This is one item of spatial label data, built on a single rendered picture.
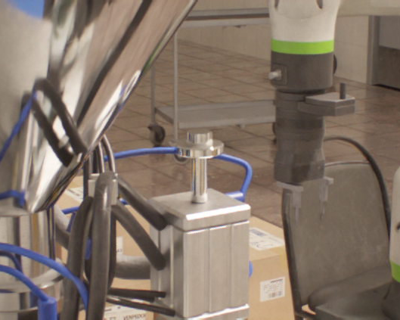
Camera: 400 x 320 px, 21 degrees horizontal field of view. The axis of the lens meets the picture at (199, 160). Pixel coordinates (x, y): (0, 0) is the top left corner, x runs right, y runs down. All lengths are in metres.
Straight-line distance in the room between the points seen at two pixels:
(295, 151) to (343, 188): 1.29
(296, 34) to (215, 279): 0.95
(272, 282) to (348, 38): 5.75
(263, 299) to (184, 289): 3.03
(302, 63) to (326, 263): 1.33
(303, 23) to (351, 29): 7.65
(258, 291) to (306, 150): 2.05
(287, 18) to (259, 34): 8.76
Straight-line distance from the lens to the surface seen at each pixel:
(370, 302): 1.87
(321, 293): 2.73
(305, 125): 1.61
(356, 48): 9.19
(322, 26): 1.58
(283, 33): 1.58
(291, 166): 1.62
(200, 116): 6.73
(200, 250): 0.65
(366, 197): 2.96
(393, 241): 1.78
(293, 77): 1.59
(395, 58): 8.92
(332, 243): 2.87
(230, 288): 0.67
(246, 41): 10.53
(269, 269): 3.66
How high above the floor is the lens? 1.60
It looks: 14 degrees down
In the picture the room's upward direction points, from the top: straight up
